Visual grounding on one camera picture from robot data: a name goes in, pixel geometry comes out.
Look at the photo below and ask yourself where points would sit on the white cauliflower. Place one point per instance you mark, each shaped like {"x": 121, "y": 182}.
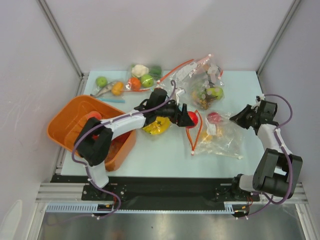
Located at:
{"x": 139, "y": 70}

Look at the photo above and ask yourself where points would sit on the aluminium front rail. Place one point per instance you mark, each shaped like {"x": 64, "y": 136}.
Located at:
{"x": 60, "y": 193}

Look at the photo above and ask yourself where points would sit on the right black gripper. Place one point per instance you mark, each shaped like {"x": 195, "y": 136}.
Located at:
{"x": 246, "y": 116}

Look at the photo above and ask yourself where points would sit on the zip bag with orange seal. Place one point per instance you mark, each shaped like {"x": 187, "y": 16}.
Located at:
{"x": 227, "y": 136}

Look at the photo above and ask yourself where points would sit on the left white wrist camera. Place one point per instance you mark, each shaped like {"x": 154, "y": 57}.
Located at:
{"x": 178, "y": 93}

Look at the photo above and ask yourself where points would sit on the yellow lemon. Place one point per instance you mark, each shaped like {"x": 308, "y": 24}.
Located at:
{"x": 205, "y": 137}

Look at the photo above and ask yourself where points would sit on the green pear in bag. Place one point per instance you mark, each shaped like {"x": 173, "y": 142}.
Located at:
{"x": 215, "y": 92}

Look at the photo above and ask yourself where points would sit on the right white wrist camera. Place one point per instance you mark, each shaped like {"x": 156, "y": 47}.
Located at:
{"x": 258, "y": 100}

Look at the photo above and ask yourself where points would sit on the yellow bell pepper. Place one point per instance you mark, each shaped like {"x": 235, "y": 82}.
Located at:
{"x": 160, "y": 125}

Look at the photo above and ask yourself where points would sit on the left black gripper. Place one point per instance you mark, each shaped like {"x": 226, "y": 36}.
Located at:
{"x": 180, "y": 118}

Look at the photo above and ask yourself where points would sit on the grey toy fish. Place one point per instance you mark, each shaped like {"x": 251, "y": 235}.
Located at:
{"x": 104, "y": 90}

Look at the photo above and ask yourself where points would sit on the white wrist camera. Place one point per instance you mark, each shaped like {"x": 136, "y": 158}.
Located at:
{"x": 258, "y": 100}
{"x": 178, "y": 93}

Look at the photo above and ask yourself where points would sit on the dark green broccoli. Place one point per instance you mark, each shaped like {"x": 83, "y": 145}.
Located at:
{"x": 155, "y": 70}

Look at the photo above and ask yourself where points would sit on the green apple in bag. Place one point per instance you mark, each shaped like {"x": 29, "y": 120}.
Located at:
{"x": 147, "y": 81}

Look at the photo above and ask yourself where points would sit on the orange plastic basket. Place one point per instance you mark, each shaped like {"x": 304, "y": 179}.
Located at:
{"x": 65, "y": 127}

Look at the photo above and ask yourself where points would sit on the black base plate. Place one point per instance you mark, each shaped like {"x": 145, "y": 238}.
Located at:
{"x": 161, "y": 193}

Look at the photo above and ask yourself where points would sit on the peach apple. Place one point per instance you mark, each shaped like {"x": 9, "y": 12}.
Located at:
{"x": 94, "y": 114}

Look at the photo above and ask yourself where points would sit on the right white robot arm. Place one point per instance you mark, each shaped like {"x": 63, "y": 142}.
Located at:
{"x": 278, "y": 171}

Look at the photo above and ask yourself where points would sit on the green apple far left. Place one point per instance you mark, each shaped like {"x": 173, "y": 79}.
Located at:
{"x": 101, "y": 81}

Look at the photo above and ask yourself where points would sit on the red apple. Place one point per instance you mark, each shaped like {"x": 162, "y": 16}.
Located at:
{"x": 193, "y": 116}

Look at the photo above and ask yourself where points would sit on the dotted clear zip bag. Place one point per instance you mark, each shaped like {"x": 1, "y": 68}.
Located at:
{"x": 195, "y": 77}

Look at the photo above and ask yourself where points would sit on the orange tomato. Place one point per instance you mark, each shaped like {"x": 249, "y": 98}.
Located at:
{"x": 134, "y": 84}

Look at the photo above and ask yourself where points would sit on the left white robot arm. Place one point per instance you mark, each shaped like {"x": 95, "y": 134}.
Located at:
{"x": 94, "y": 141}

